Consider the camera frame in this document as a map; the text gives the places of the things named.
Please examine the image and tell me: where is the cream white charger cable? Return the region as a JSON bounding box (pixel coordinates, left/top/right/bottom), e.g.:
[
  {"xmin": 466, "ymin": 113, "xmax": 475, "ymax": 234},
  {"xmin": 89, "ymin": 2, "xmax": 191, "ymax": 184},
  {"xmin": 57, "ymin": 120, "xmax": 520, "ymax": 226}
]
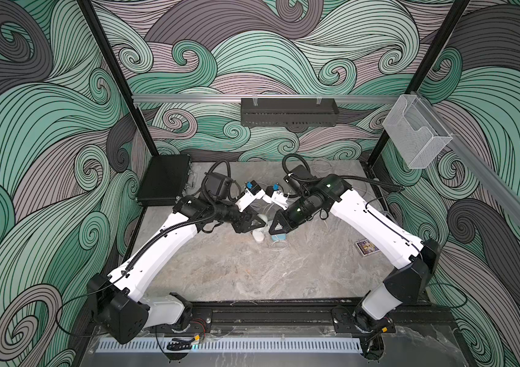
[{"xmin": 254, "ymin": 208, "xmax": 284, "ymax": 249}]

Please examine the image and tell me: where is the white earbud case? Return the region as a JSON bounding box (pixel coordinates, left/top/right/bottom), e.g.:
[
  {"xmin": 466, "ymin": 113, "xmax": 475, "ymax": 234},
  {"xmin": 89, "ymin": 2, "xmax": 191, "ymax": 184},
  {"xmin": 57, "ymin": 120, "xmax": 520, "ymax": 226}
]
[{"xmin": 252, "ymin": 230, "xmax": 265, "ymax": 243}]

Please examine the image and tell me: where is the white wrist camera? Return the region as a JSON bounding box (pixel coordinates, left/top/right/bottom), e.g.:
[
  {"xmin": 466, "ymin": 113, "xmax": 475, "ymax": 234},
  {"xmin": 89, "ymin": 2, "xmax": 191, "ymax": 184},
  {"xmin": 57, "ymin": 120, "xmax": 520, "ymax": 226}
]
[
  {"xmin": 235, "ymin": 180, "xmax": 265, "ymax": 213},
  {"xmin": 262, "ymin": 184, "xmax": 289, "ymax": 210}
]

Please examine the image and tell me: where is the white slotted cable duct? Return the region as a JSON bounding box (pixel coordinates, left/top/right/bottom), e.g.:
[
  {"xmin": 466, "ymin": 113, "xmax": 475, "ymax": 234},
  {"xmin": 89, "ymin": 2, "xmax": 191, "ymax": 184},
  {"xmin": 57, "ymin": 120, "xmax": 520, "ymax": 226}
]
[{"xmin": 96, "ymin": 336, "xmax": 362, "ymax": 354}]

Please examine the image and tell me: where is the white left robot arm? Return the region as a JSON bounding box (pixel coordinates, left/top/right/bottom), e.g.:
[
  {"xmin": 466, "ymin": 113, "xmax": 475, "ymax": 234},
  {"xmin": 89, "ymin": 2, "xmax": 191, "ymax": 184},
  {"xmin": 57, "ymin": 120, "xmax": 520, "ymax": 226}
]
[{"xmin": 87, "ymin": 168, "xmax": 265, "ymax": 344}]

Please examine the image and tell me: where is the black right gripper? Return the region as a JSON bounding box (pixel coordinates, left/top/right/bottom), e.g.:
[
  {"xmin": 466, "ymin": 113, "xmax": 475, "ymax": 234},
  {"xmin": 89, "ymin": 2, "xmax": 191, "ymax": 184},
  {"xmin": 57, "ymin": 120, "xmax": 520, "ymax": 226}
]
[{"xmin": 267, "ymin": 194, "xmax": 315, "ymax": 233}]

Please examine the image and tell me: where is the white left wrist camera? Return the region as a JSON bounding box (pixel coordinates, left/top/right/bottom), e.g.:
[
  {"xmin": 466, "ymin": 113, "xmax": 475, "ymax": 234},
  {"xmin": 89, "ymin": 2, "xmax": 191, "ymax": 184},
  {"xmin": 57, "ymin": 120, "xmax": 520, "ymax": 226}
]
[{"xmin": 235, "ymin": 180, "xmax": 265, "ymax": 213}]

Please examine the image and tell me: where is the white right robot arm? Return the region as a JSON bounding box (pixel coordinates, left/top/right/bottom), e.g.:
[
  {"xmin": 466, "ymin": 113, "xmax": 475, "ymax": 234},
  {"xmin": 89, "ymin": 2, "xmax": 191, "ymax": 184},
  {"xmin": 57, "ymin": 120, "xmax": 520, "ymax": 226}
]
[{"xmin": 269, "ymin": 155, "xmax": 441, "ymax": 333}]

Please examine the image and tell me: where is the aluminium right side rail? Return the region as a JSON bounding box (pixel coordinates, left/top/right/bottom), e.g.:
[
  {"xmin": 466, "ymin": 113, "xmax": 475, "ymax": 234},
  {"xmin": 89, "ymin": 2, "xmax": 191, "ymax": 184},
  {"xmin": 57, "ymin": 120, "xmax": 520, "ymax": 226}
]
[{"xmin": 411, "ymin": 92, "xmax": 520, "ymax": 230}]

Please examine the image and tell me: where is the black perforated wall tray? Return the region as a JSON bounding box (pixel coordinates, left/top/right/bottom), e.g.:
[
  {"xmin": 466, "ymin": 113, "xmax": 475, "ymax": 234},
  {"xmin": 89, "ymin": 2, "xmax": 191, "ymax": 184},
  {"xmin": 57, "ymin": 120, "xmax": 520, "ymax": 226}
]
[{"xmin": 240, "ymin": 99, "xmax": 339, "ymax": 132}]

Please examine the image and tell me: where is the clear acrylic wall holder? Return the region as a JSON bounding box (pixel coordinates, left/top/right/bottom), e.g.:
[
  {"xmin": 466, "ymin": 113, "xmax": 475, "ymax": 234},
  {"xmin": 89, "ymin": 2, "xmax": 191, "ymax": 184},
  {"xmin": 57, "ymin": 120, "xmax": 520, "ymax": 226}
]
[{"xmin": 383, "ymin": 94, "xmax": 452, "ymax": 169}]

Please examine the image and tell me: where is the aluminium wall rail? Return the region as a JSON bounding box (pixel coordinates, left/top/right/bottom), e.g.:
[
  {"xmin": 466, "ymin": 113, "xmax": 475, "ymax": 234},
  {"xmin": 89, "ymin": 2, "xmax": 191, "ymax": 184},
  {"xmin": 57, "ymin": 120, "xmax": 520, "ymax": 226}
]
[{"xmin": 131, "ymin": 93, "xmax": 400, "ymax": 104}]

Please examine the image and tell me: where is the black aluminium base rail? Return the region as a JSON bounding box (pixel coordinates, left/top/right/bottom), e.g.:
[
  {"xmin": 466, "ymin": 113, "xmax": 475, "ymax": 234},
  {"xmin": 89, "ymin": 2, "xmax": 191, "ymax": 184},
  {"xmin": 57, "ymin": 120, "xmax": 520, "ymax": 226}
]
[{"xmin": 89, "ymin": 300, "xmax": 453, "ymax": 336}]

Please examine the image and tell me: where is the blue earbud case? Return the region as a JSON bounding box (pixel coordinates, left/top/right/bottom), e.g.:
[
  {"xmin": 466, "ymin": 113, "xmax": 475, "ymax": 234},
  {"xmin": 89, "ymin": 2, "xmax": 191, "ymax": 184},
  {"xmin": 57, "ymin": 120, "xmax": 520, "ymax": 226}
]
[{"xmin": 271, "ymin": 234, "xmax": 286, "ymax": 242}]

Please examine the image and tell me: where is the black carbon-pattern briefcase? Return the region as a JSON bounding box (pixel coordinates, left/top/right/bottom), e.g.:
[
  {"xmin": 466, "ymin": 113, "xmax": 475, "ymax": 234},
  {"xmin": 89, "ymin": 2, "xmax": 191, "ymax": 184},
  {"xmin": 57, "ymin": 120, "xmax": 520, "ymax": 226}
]
[{"xmin": 137, "ymin": 154, "xmax": 191, "ymax": 206}]

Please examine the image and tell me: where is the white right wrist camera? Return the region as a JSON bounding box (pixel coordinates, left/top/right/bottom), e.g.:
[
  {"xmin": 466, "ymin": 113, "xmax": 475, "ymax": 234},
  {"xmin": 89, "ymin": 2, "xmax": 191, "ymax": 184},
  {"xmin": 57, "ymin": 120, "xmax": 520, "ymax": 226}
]
[{"xmin": 262, "ymin": 184, "xmax": 289, "ymax": 210}]

